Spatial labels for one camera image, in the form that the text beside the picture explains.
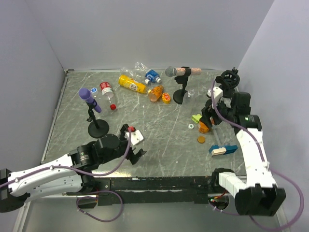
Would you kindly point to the orange juice bottle lying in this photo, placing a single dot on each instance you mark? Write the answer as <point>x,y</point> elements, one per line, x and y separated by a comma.
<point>155,93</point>

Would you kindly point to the black clamp stand rear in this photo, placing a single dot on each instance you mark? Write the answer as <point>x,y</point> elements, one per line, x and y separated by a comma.
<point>228,81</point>

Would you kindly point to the clear bottle green-print white cap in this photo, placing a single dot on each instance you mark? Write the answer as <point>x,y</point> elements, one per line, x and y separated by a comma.
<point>191,93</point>

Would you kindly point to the blue white loose cap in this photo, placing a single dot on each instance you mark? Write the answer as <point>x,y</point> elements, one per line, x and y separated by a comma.
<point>94,90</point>

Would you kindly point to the black microphone stand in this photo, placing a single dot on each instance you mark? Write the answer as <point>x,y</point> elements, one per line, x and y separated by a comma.
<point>181,79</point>

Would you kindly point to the blue label clear bottle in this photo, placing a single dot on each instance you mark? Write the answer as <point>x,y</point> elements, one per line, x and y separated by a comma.
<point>149,75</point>

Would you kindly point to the purple microphone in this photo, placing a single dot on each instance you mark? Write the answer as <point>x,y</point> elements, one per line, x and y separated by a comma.
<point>86,95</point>

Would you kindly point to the orange gold bottle cap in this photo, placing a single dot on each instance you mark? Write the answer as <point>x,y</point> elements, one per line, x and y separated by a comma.
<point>201,139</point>

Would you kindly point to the small red bottle cap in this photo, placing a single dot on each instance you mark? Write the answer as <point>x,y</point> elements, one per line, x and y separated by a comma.
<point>113,107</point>

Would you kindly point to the silver head microphone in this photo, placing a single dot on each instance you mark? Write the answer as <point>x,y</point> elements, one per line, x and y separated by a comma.
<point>183,71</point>

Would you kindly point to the orange bottle red cap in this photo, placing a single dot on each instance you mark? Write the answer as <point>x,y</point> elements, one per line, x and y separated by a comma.
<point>202,128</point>

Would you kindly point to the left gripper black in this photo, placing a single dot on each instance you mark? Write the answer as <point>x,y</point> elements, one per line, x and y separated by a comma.
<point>133,157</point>

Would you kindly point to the yellow lemon drink bottle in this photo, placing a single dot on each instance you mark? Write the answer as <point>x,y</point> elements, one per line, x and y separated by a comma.
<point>131,84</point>

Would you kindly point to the yellow orange toy block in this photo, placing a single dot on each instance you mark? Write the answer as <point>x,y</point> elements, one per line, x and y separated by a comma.
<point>166,98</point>

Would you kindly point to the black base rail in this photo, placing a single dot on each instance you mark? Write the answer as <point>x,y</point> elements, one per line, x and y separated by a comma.
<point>175,189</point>

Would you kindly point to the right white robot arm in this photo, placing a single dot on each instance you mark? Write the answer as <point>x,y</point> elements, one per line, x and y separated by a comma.
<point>259,195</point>

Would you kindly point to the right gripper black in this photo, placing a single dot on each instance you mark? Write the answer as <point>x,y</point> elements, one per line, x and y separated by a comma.
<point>206,115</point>

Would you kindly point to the blue beige toy brick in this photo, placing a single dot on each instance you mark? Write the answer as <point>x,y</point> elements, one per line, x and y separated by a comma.
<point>222,150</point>

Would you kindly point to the lime green toy brick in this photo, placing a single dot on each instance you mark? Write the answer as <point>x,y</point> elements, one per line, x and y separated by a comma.
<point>196,118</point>

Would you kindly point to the red label clear bottle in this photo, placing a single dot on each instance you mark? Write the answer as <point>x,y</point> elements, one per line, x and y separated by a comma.
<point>108,94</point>

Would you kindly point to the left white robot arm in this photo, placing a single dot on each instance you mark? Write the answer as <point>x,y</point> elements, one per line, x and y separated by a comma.
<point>71,172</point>

